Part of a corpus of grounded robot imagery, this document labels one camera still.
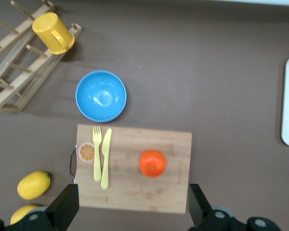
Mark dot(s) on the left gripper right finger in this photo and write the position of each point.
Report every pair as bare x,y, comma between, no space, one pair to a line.
200,209

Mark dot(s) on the blue bowl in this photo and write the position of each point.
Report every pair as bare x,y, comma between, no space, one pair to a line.
101,96

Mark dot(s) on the yellow plastic mug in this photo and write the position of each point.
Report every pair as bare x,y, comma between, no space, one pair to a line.
48,29

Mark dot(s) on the yellow lemon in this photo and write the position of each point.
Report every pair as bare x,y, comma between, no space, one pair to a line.
21,214
33,185

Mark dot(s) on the yellow plastic fork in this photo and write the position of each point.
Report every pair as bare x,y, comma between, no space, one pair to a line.
97,163

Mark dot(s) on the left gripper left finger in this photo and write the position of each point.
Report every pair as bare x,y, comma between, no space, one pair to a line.
62,207

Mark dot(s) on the orange fruit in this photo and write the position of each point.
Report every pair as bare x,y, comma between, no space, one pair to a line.
153,163

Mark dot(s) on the yellow plastic knife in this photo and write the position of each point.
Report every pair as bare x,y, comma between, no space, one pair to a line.
105,168

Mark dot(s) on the wooden cutting board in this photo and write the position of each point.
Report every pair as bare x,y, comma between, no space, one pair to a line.
135,192

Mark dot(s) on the wooden peg drying rack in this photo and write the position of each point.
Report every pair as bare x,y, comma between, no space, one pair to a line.
45,65

